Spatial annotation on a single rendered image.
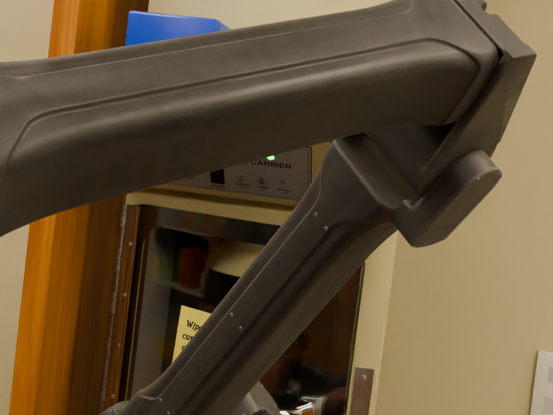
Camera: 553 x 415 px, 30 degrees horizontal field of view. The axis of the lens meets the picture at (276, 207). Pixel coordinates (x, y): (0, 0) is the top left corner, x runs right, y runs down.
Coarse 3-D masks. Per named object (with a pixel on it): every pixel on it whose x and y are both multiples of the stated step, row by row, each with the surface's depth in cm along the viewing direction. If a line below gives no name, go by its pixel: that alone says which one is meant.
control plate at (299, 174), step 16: (288, 160) 111; (304, 160) 111; (208, 176) 116; (256, 176) 114; (272, 176) 114; (288, 176) 113; (304, 176) 113; (240, 192) 117; (256, 192) 116; (272, 192) 116; (288, 192) 115; (304, 192) 115
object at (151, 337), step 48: (144, 240) 120; (192, 240) 116; (240, 240) 113; (144, 288) 120; (192, 288) 116; (144, 336) 120; (336, 336) 108; (144, 384) 119; (288, 384) 110; (336, 384) 107
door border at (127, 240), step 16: (128, 208) 121; (128, 224) 121; (128, 240) 121; (128, 256) 121; (128, 272) 121; (128, 288) 121; (128, 304) 121; (112, 320) 121; (112, 336) 122; (112, 352) 122; (112, 368) 122; (112, 384) 122; (112, 400) 122
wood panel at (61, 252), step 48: (96, 0) 118; (144, 0) 136; (96, 48) 120; (48, 240) 114; (96, 240) 130; (48, 288) 115; (96, 288) 132; (48, 336) 117; (96, 336) 135; (48, 384) 119; (96, 384) 137
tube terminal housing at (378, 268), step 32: (160, 0) 121; (192, 0) 120; (224, 0) 120; (256, 0) 119; (288, 0) 119; (320, 0) 118; (352, 0) 117; (384, 0) 117; (160, 192) 122; (384, 256) 118; (384, 288) 118; (384, 320) 120; (352, 384) 119
